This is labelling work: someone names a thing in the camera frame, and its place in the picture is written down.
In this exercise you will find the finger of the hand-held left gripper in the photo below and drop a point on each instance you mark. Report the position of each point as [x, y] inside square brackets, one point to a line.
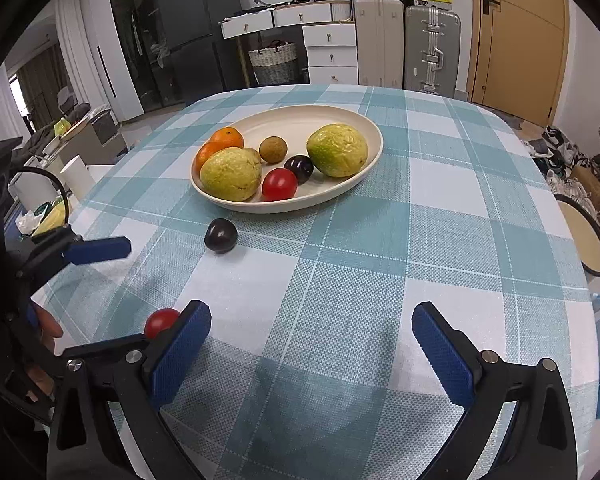
[97, 251]

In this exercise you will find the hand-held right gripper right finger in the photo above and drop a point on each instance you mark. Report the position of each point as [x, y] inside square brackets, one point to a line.
[442, 360]

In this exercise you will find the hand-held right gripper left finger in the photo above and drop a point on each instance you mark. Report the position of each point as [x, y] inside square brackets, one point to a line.
[180, 355]

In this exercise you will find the red tomato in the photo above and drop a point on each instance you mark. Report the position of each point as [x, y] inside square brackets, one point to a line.
[160, 321]
[279, 184]

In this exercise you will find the dark purple plum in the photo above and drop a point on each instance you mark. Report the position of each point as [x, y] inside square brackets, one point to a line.
[300, 167]
[220, 235]

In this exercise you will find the orange tangerine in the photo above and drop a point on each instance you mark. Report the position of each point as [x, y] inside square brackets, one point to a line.
[227, 139]
[205, 156]

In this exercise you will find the brown kiwi-like fruit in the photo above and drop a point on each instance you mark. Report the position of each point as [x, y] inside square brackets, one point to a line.
[273, 150]

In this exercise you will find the yellow-green guava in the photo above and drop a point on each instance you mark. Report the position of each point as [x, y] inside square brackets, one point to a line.
[230, 175]
[337, 150]

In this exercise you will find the cream round plate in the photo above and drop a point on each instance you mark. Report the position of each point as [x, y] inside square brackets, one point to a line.
[300, 125]

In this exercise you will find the person's left hand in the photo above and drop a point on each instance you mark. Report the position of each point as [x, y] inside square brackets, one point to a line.
[49, 329]

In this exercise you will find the yellow bag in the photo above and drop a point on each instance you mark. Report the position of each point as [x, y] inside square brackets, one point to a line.
[50, 217]

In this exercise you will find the white cylindrical container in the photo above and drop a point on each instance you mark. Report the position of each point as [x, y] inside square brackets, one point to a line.
[76, 177]

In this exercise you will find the teal checked tablecloth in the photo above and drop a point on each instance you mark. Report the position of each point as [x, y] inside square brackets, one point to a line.
[355, 260]

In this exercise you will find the grey chair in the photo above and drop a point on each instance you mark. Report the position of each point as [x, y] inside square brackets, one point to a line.
[65, 110]

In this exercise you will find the brown curtain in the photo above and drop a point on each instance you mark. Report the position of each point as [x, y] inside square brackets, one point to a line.
[45, 85]

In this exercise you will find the round stool with black rim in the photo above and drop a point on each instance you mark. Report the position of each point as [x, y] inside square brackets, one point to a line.
[580, 235]

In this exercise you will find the white wardrobe door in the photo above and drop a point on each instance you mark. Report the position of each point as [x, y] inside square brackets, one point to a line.
[110, 45]

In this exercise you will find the cardboard box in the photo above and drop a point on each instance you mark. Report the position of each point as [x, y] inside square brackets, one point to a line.
[590, 187]

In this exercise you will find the scattered sneakers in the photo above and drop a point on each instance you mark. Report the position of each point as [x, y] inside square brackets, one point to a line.
[555, 155]

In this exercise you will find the dark refrigerator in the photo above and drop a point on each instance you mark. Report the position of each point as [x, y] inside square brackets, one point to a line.
[195, 30]

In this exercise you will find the wicker laundry basket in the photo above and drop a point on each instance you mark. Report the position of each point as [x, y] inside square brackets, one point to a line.
[274, 67]

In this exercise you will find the white desk with drawers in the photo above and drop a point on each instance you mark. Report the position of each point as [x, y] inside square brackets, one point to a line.
[280, 17]

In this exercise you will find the white drawer chest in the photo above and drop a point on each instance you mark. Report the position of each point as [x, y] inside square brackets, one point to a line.
[330, 55]

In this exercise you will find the silver suitcase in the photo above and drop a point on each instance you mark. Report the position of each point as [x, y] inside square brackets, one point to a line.
[432, 50]

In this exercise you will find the beige suitcase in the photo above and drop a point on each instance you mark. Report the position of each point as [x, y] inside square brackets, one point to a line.
[379, 42]

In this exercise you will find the wooden door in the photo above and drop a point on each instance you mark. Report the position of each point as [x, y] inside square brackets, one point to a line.
[520, 35]

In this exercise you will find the white ribbed canister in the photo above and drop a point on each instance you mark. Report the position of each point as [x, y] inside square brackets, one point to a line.
[341, 11]

